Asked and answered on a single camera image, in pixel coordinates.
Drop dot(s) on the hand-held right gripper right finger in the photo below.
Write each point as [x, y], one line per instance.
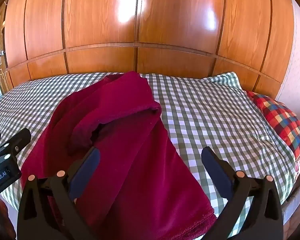
[215, 167]

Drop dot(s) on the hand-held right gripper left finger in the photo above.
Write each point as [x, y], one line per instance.
[88, 166]

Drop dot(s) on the dark red fleece garment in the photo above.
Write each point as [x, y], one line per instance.
[140, 155]

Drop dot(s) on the green checked bed sheet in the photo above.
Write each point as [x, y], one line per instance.
[215, 117]

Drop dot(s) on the wooden door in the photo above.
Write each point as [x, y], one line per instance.
[0, 67]

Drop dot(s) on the multicolour plaid pillow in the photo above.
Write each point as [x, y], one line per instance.
[282, 122]

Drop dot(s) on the wooden headboard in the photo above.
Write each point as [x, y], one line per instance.
[165, 17]

